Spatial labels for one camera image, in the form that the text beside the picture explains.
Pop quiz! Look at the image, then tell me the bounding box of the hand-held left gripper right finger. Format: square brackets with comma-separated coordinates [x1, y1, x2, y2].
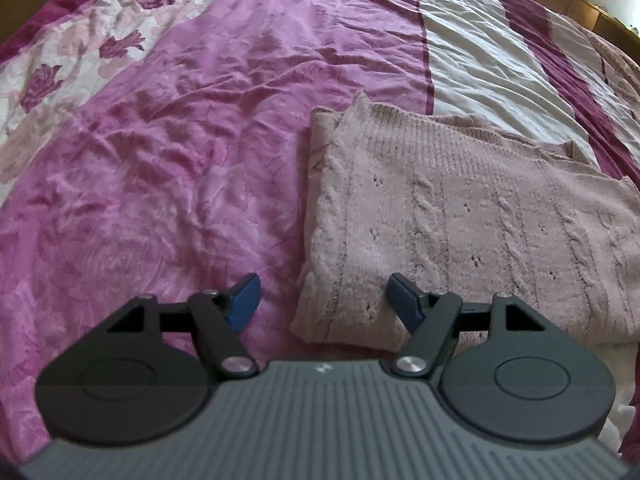
[387, 273, 547, 378]

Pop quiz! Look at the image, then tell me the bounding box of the pink knitted sweater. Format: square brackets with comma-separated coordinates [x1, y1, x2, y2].
[290, 91, 640, 352]

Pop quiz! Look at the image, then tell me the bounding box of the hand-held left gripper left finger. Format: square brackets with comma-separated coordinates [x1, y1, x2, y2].
[107, 273, 262, 380]

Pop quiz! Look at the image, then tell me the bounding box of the magenta floral striped bedspread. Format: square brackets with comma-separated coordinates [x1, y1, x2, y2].
[0, 0, 640, 461]

